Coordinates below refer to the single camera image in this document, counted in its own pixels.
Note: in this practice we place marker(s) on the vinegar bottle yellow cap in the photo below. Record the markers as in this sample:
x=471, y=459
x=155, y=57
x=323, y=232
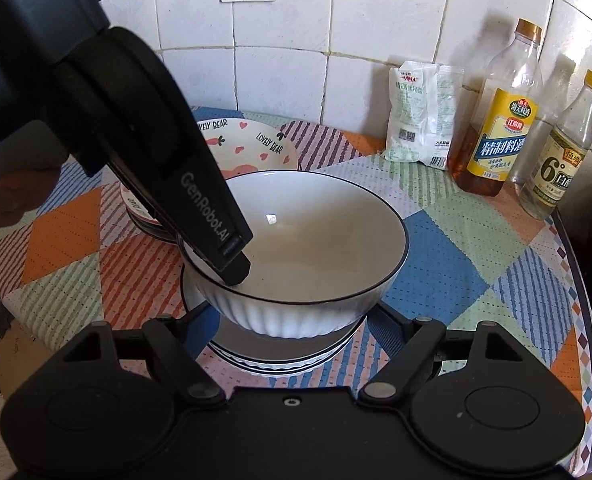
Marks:
x=556, y=170

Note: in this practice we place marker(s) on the person's left hand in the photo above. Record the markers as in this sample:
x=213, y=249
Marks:
x=10, y=205

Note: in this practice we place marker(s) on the patchwork table cloth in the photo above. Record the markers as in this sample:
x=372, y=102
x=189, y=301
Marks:
x=451, y=260

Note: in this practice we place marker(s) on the clear empty bottle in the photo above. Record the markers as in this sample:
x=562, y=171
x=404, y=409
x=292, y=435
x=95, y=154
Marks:
x=541, y=135

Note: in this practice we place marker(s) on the white ribbed bowl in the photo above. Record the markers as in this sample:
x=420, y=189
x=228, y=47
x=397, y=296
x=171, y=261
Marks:
x=190, y=292
x=326, y=240
x=235, y=340

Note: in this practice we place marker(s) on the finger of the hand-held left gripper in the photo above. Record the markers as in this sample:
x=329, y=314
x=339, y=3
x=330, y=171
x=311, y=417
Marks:
x=205, y=210

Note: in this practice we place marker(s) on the white salt bag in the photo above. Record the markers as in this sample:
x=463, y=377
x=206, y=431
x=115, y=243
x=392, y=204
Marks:
x=421, y=110

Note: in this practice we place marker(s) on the cooking wine bottle yellow label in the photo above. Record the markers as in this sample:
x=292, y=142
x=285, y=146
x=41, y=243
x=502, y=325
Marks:
x=496, y=135

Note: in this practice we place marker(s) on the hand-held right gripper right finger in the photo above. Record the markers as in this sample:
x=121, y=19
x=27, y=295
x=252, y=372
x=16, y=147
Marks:
x=406, y=350

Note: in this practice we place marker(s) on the bunny print plate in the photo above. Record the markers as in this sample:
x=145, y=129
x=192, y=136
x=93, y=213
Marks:
x=135, y=207
x=256, y=150

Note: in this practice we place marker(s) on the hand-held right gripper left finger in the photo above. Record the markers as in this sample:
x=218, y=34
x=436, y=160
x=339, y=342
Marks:
x=168, y=332

